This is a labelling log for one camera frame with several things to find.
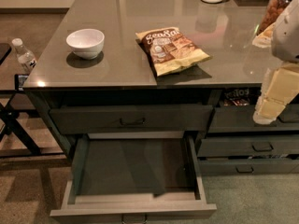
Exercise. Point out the clear plastic water bottle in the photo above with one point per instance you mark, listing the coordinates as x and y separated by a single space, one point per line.
25 57

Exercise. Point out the middle right grey drawer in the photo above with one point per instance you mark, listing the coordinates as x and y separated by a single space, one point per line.
249 146

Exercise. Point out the open middle grey drawer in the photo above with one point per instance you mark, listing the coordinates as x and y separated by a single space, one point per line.
133 181

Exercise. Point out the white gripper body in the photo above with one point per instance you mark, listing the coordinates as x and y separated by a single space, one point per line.
287 34

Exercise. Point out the brown yellow chip bag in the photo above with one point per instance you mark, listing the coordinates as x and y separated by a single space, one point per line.
170 50

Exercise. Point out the clear jar of nuts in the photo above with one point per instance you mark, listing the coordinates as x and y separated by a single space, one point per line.
273 10

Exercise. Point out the bottom right grey drawer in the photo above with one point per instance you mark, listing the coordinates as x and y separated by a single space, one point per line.
248 167

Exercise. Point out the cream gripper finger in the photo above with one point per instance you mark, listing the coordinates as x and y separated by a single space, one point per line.
279 88

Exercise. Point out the grey cabinet with glass top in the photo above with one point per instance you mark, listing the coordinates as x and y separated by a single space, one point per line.
120 74

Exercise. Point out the top left grey drawer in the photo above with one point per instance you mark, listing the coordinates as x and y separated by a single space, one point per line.
130 118

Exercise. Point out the top right grey drawer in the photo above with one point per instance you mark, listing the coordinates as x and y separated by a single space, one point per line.
239 119

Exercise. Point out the white ceramic bowl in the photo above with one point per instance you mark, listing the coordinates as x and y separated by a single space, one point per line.
86 43

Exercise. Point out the black side table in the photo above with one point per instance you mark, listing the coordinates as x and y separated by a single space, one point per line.
11 80

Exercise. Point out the dark snack bag in drawer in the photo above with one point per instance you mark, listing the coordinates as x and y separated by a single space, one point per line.
239 96

